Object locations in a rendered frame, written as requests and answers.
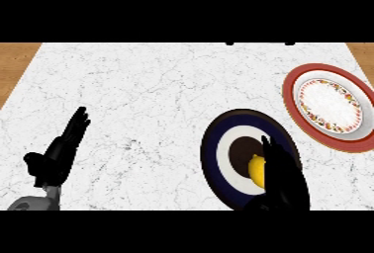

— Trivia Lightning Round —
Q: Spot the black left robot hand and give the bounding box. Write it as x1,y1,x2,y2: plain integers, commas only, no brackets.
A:
22,106,92,189

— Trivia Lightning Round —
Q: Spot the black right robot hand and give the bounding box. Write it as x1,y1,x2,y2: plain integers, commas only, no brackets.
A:
241,134,312,211

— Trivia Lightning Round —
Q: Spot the dark blue and white plate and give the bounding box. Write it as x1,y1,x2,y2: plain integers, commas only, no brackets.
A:
198,108,305,211

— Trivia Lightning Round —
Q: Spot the red rimmed floral plate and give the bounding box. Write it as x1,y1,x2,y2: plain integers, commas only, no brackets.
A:
282,62,374,154

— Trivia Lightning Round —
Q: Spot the yellow lemon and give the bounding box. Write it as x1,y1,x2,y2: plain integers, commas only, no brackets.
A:
247,153,268,190

